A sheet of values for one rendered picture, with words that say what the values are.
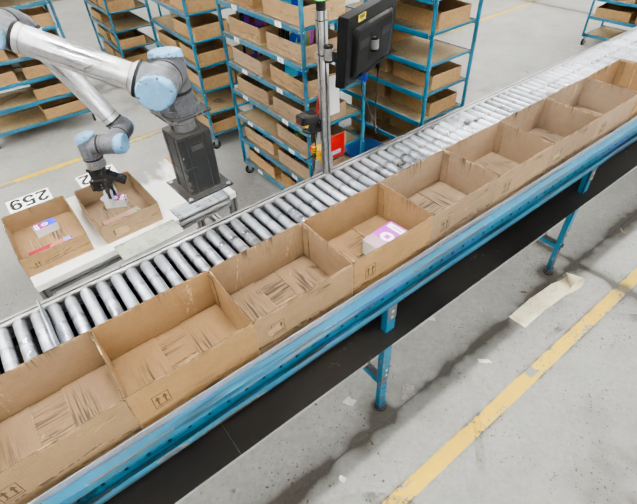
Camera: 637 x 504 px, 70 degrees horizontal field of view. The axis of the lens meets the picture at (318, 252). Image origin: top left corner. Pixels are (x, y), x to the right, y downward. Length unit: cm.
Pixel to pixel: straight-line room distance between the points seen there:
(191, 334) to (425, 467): 124
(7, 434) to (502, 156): 226
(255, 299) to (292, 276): 17
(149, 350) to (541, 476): 173
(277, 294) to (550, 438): 148
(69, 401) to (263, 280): 72
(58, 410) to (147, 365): 27
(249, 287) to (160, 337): 35
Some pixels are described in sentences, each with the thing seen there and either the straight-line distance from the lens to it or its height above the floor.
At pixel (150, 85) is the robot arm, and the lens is 202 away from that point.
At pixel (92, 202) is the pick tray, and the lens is 261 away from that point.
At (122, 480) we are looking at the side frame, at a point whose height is 79.
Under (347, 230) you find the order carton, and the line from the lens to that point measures 187.
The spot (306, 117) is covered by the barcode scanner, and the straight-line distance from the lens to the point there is 230.
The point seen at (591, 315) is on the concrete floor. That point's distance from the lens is 305.
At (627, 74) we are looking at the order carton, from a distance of 341.
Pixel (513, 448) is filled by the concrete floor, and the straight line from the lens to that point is 242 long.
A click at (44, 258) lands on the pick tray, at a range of 227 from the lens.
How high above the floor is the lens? 209
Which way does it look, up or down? 43 degrees down
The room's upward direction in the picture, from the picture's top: 3 degrees counter-clockwise
